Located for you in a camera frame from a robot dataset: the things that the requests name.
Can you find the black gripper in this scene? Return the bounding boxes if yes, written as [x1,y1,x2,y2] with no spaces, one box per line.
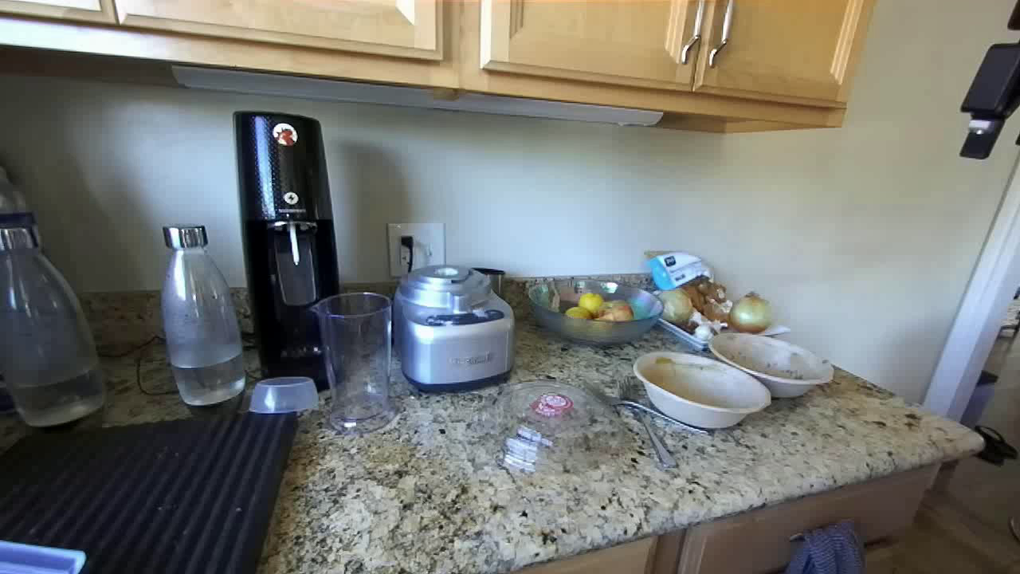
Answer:
[959,110,1003,163]

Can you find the cream ceramic bowl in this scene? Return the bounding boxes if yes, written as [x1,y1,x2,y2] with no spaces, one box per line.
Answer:
[705,331,837,403]
[630,352,773,429]

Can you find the glass fruit bowl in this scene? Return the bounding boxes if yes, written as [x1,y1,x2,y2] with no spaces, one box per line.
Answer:
[523,274,663,347]

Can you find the clear glass bowl pink label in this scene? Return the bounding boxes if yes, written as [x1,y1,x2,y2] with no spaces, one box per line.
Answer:
[497,378,641,480]

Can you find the large yellow onion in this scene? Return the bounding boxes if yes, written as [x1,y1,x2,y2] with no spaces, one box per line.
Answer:
[726,291,773,336]

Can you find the blue white mushroom bag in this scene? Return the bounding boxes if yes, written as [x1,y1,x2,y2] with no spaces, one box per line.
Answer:
[644,249,715,295]

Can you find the small yellow onion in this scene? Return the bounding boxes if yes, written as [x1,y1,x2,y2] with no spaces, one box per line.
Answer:
[658,287,699,327]

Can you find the dark hanging towel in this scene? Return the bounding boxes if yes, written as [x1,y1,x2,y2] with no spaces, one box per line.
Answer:
[783,518,871,574]

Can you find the wooden lower cabinets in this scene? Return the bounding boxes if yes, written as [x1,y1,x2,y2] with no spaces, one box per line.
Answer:
[520,458,950,574]

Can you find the wooden cabinets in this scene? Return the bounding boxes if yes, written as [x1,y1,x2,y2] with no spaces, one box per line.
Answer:
[0,0,876,138]
[520,458,950,574]

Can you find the silver kitchen appliance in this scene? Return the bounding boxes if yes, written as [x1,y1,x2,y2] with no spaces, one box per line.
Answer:
[392,261,520,394]

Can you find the wooden upper cabinets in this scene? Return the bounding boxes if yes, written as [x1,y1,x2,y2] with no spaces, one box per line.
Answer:
[0,0,876,138]

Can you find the black soda maker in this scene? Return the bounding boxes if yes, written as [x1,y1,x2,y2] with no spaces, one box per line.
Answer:
[232,109,345,392]

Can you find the small clear plastic lid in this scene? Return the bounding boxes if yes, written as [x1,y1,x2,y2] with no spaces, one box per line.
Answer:
[244,374,321,418]

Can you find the clear bottle silver cap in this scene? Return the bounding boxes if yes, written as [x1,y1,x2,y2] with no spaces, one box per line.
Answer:
[159,223,249,412]

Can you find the black ribbed drying mat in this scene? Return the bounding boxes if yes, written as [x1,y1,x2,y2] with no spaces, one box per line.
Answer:
[0,412,300,574]

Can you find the large clear bottle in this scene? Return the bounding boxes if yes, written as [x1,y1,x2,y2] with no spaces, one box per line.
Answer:
[0,211,108,429]

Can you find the pale blue container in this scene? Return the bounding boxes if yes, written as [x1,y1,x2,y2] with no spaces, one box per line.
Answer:
[0,539,88,574]

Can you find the white door frame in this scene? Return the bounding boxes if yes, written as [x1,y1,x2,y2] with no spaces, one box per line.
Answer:
[921,157,1020,424]

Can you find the silver cabinet handle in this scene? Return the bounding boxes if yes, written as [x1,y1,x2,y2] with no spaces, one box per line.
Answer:
[675,0,711,71]
[705,0,738,71]

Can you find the white wall outlet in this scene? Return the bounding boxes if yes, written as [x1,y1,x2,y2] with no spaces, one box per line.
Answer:
[385,220,448,281]

